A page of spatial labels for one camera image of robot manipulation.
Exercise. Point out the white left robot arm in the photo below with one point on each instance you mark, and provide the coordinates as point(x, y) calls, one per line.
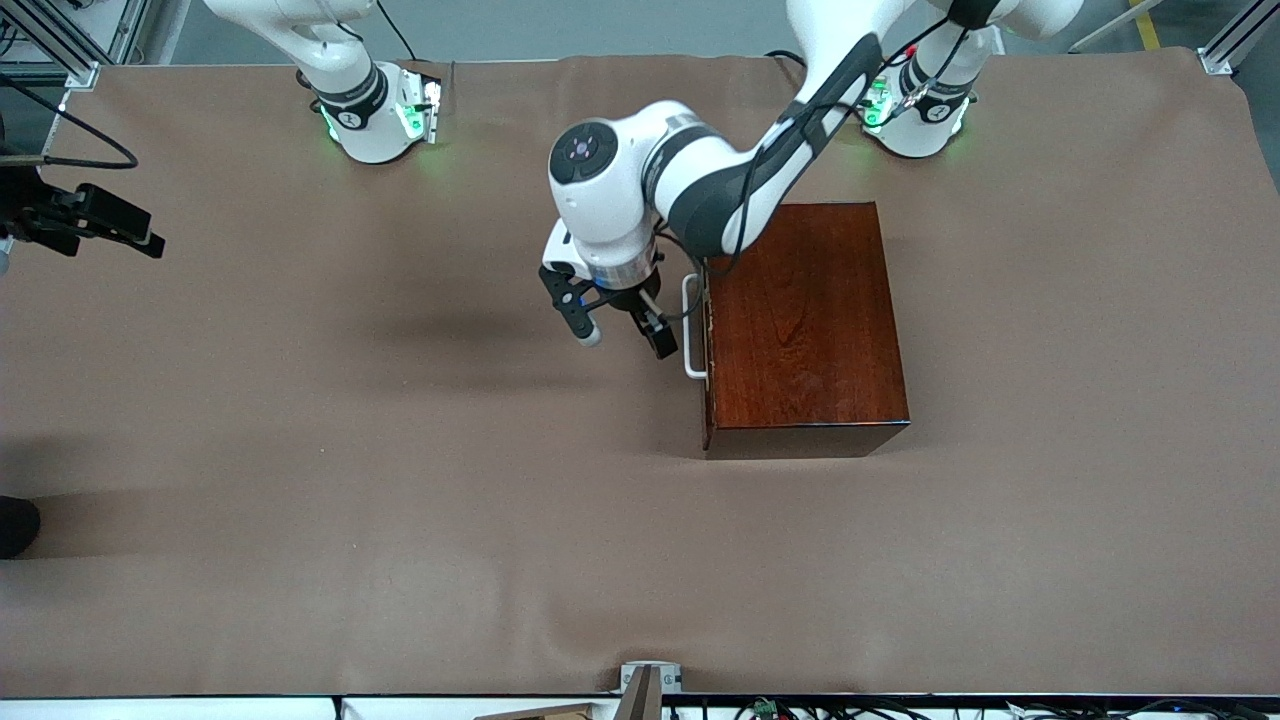
point(620, 200)

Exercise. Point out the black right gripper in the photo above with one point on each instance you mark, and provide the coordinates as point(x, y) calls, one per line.
point(28, 213)

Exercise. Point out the dark wooden cabinet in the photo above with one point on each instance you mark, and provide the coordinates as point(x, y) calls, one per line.
point(800, 320)

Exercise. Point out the metal camera pole bracket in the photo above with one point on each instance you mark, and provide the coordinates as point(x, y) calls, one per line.
point(650, 678)

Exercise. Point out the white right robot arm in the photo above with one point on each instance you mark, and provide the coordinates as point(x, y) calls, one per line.
point(370, 110)

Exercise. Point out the aluminium frame profile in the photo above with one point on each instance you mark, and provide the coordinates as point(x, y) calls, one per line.
point(1235, 35)
point(80, 72)

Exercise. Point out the black round object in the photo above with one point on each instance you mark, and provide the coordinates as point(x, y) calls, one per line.
point(12, 527)

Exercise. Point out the brown table mat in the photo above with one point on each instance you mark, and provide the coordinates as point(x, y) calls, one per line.
point(400, 600)

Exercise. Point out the small green connector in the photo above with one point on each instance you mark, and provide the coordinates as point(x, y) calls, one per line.
point(765, 708)

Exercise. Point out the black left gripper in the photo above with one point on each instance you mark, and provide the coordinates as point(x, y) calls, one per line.
point(634, 301)

